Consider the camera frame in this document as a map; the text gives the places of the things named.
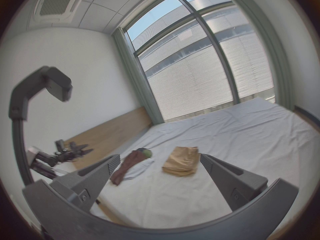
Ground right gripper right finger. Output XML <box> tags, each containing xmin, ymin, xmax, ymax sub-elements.
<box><xmin>200</xmin><ymin>153</ymin><xmax>269</xmax><ymax>213</ymax></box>

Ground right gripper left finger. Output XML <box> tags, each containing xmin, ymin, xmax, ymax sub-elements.
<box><xmin>49</xmin><ymin>154</ymin><xmax>121</xmax><ymax>213</ymax></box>

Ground tan shorts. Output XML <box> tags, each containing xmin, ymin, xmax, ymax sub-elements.
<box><xmin>162</xmin><ymin>146</ymin><xmax>201</xmax><ymax>177</ymax></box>

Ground bed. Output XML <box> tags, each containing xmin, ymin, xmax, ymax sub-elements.
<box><xmin>62</xmin><ymin>96</ymin><xmax>320</xmax><ymax>231</ymax></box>

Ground brown garment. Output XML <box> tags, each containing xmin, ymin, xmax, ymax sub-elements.
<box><xmin>109</xmin><ymin>150</ymin><xmax>148</xmax><ymax>186</ymax></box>

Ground pale grey garment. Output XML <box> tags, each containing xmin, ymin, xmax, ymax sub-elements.
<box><xmin>122</xmin><ymin>158</ymin><xmax>155</xmax><ymax>181</ymax></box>

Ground grey-green curtain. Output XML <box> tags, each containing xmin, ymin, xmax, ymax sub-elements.
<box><xmin>216</xmin><ymin>0</ymin><xmax>293</xmax><ymax>111</ymax></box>
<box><xmin>111</xmin><ymin>28</ymin><xmax>164</xmax><ymax>125</ymax></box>

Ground window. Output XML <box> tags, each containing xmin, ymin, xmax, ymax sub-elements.
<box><xmin>124</xmin><ymin>0</ymin><xmax>277</xmax><ymax>122</ymax></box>

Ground ceiling air conditioner vent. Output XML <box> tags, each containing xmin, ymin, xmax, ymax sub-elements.
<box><xmin>32</xmin><ymin>0</ymin><xmax>87</xmax><ymax>26</ymax></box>

